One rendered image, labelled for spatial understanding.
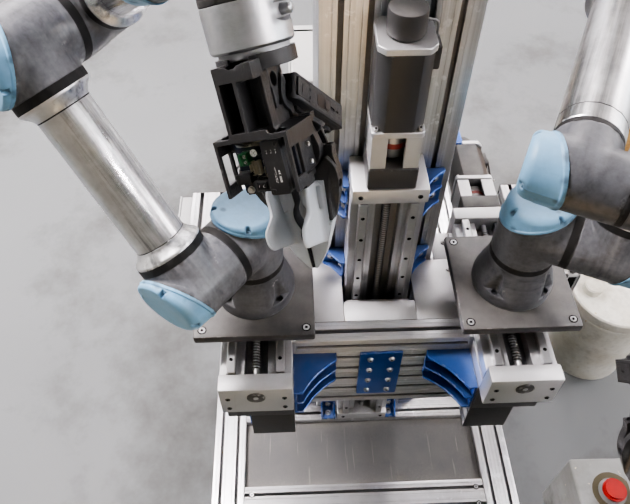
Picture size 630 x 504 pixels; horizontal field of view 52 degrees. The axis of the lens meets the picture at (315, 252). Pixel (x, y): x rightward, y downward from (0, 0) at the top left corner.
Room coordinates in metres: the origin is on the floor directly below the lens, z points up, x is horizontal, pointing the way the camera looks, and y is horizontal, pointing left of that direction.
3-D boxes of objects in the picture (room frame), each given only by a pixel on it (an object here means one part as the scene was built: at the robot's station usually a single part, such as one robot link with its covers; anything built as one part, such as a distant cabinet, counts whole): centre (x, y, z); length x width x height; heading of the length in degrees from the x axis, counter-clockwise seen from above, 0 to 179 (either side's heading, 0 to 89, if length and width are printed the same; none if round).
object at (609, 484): (0.37, -0.51, 0.93); 0.04 x 0.04 x 0.02
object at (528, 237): (0.74, -0.39, 1.20); 0.13 x 0.12 x 0.14; 67
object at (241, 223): (0.72, 0.12, 1.20); 0.13 x 0.12 x 0.14; 144
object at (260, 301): (0.73, 0.11, 1.09); 0.15 x 0.15 x 0.10
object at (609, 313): (1.20, -0.97, 0.24); 0.32 x 0.30 x 0.47; 92
